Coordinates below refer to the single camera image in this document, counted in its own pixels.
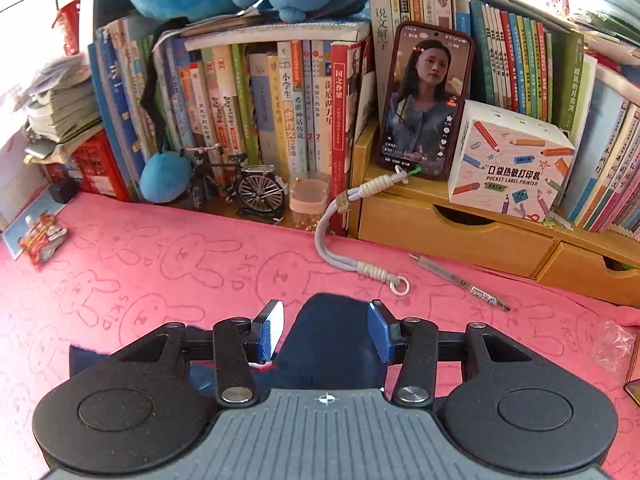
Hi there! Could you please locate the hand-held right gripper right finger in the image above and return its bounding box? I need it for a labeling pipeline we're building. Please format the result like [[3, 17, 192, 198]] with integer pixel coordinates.
[[367, 300, 532, 406]]

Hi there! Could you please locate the navy and white jacket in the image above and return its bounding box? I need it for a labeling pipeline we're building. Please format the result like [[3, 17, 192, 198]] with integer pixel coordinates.
[[67, 292, 401, 411]]

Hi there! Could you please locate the wooden organizer drawer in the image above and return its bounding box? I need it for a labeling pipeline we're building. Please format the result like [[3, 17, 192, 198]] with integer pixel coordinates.
[[359, 195, 558, 278], [537, 242, 640, 308]]

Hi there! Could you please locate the clear plastic bag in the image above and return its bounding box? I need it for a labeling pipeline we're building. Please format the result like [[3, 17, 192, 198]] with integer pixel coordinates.
[[587, 320, 640, 376]]

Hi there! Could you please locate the wooden desk organizer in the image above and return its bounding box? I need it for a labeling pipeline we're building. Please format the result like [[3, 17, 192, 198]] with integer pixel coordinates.
[[347, 120, 640, 308]]

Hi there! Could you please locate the smartphone in red case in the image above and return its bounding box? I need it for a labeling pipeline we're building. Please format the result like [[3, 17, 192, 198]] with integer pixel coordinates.
[[377, 22, 475, 181]]

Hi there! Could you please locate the red snack packet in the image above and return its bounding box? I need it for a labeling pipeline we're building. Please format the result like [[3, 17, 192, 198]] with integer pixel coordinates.
[[20, 212, 68, 263]]

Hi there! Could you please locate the clear jar with pink lid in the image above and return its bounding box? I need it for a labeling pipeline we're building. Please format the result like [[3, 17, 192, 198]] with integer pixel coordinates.
[[290, 177, 332, 231]]

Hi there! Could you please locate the clear gel pen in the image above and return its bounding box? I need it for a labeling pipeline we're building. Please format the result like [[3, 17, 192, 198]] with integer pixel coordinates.
[[410, 253, 512, 312]]

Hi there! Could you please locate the white pencil-print box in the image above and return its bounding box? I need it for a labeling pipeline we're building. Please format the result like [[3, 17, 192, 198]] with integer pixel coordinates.
[[447, 100, 576, 223]]

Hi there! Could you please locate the small black box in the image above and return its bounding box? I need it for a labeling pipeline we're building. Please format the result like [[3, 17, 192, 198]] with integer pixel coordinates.
[[48, 178, 78, 204]]

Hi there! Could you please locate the black model bicycle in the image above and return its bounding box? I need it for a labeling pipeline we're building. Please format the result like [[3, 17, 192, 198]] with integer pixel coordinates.
[[182, 144, 288, 223]]

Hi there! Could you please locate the red plastic basket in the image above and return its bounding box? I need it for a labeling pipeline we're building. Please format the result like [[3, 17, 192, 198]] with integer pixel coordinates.
[[52, 0, 81, 56]]

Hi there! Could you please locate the row of thin colourful books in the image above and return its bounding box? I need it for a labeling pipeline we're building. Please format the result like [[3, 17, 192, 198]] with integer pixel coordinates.
[[367, 0, 640, 241]]

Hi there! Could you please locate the row of thick upright books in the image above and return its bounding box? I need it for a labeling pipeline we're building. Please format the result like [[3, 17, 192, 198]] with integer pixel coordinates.
[[87, 15, 373, 201]]

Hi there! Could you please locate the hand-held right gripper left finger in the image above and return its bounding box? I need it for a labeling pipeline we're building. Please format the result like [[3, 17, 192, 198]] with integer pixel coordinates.
[[114, 300, 285, 407]]

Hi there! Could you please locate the stack of papers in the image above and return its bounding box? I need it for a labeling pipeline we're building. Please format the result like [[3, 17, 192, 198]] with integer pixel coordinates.
[[22, 52, 103, 163]]

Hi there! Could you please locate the red plastic crate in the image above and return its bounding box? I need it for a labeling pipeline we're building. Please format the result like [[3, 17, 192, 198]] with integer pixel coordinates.
[[45, 130, 131, 201]]

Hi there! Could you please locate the blue round plush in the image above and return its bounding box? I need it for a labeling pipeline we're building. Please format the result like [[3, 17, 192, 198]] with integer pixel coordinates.
[[139, 151, 193, 204]]

